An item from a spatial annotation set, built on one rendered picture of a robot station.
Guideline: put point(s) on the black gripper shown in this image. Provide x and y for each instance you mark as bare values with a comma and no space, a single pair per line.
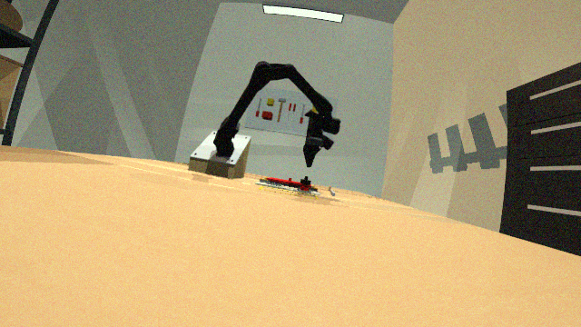
312,144

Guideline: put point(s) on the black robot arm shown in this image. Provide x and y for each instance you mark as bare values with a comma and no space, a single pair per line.
262,74

